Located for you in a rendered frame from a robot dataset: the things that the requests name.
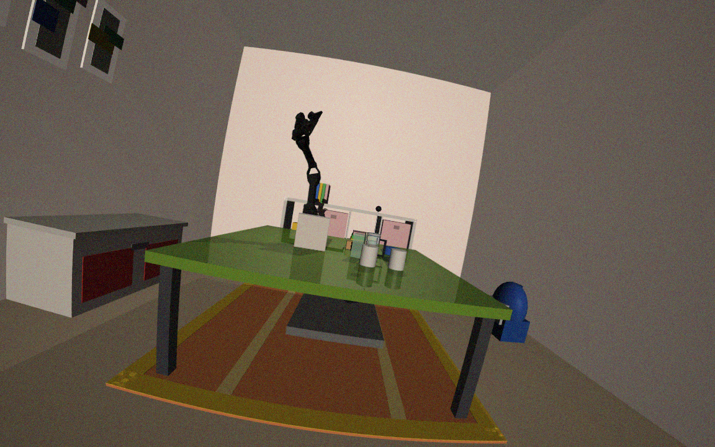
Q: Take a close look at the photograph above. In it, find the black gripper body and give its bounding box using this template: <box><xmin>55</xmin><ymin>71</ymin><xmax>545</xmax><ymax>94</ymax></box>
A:
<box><xmin>297</xmin><ymin>111</ymin><xmax>315</xmax><ymax>137</ymax></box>

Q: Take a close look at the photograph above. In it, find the french press coffee maker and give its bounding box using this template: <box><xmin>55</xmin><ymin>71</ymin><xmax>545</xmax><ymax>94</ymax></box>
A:
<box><xmin>366</xmin><ymin>206</ymin><xmax>387</xmax><ymax>258</ymax></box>

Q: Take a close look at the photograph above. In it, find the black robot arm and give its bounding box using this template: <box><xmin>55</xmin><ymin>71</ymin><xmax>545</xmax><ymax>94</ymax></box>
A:
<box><xmin>292</xmin><ymin>112</ymin><xmax>321</xmax><ymax>215</ymax></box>

